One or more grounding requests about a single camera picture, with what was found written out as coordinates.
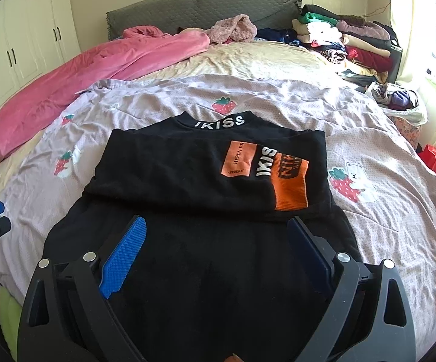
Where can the white wardrobe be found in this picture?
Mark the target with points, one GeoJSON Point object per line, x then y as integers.
{"type": "Point", "coordinates": [25, 37]}

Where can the white bag of clothes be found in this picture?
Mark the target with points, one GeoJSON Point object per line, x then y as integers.
{"type": "Point", "coordinates": [403, 100]}

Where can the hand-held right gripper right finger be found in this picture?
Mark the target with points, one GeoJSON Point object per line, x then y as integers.
{"type": "Point", "coordinates": [308, 252]}

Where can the pink fuzzy garment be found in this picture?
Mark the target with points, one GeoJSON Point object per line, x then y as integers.
{"type": "Point", "coordinates": [237, 28]}

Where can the beige bed sheet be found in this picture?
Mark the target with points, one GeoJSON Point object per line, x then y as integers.
{"type": "Point", "coordinates": [248, 58]}

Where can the pink quilt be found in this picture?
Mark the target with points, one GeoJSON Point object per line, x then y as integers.
{"type": "Point", "coordinates": [52, 98]}

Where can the navy blue clothes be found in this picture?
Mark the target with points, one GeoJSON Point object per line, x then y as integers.
{"type": "Point", "coordinates": [278, 36]}

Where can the pink floral box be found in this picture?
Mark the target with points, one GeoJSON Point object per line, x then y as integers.
{"type": "Point", "coordinates": [406, 130]}

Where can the black sweater with orange cuffs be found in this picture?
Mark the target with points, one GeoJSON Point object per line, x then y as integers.
{"type": "Point", "coordinates": [187, 298]}

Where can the cream curtain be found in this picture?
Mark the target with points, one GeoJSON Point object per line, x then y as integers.
{"type": "Point", "coordinates": [410, 64]}

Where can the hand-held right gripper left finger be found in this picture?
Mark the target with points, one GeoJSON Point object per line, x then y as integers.
{"type": "Point", "coordinates": [123, 256]}

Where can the lilac strawberry printed blanket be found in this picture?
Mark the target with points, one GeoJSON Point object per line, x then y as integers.
{"type": "Point", "coordinates": [391, 215]}

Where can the grey quilted headboard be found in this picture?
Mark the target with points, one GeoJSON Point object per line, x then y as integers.
{"type": "Point", "coordinates": [203, 11]}

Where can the red plastic bag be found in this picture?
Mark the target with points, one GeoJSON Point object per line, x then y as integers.
{"type": "Point", "coordinates": [435, 160]}

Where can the stack of folded clothes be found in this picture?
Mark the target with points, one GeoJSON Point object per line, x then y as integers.
{"type": "Point", "coordinates": [354, 41]}

